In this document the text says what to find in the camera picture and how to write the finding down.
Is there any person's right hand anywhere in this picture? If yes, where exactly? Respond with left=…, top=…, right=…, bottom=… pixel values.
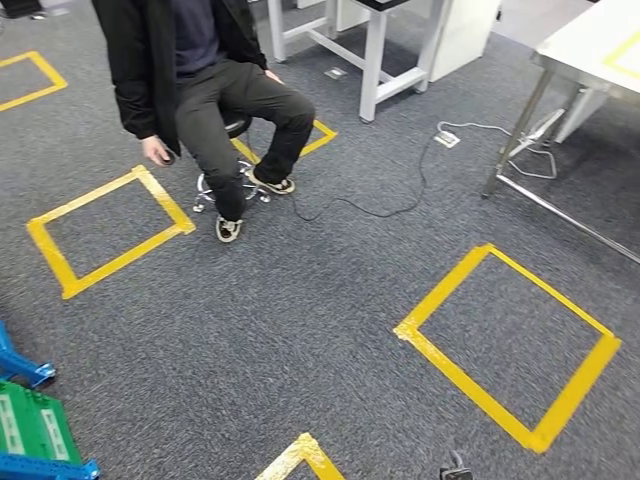
left=141, top=134, right=169, bottom=168

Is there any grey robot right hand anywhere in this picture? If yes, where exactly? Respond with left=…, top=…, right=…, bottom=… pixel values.
left=438, top=450, right=475, bottom=480

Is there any stainless steel workbench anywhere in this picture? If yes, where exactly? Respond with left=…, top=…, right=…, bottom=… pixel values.
left=481, top=0, right=640, bottom=266

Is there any yellow floor tape square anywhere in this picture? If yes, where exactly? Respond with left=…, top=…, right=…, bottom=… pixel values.
left=26, top=164, right=196, bottom=301
left=393, top=243, right=623, bottom=456

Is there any black stool chrome base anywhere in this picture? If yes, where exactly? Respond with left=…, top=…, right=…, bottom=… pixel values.
left=192, top=111, right=275, bottom=215

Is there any person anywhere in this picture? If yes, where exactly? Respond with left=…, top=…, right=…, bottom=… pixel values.
left=91, top=0, right=317, bottom=245

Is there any dark top white desk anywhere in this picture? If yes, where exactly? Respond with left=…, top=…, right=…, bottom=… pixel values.
left=266, top=0, right=444, bottom=125

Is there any green plastic crate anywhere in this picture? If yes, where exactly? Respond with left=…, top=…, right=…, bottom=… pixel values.
left=32, top=390, right=85, bottom=466
left=0, top=380, right=36, bottom=458

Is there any small yellow tape rectangle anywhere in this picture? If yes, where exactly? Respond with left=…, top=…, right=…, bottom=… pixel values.
left=601, top=29, right=640, bottom=83

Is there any black floor cable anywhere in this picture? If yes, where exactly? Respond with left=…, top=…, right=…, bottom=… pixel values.
left=291, top=135, right=437, bottom=224

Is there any white floor cable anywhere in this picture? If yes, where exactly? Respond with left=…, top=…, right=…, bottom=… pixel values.
left=436, top=119, right=559, bottom=181

